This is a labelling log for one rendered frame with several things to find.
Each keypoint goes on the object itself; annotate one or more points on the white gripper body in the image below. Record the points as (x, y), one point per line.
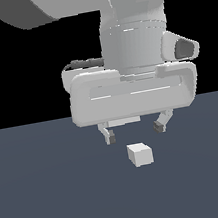
(130, 100)

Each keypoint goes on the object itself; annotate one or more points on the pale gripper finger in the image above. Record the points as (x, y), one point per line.
(106, 133)
(162, 122)

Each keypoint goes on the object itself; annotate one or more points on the white charger block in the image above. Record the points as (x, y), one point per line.
(140, 154)

